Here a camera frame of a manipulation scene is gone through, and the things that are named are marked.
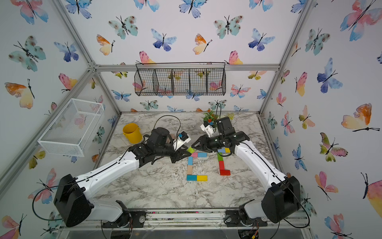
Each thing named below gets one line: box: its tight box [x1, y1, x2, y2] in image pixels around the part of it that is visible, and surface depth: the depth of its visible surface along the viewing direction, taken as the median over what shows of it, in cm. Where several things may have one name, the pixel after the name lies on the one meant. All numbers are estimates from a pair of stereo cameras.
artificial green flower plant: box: [202, 104, 222, 127], surface depth 98 cm
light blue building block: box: [187, 156, 194, 166], surface depth 95 cm
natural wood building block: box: [187, 165, 193, 175], surface depth 92 cm
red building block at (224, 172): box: [219, 167, 231, 176], surface depth 91 cm
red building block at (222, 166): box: [218, 160, 226, 171], surface depth 94 cm
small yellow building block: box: [196, 175, 209, 182], surface depth 89 cm
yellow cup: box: [122, 122, 143, 144], surface depth 100 cm
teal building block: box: [186, 174, 198, 182], surface depth 90 cm
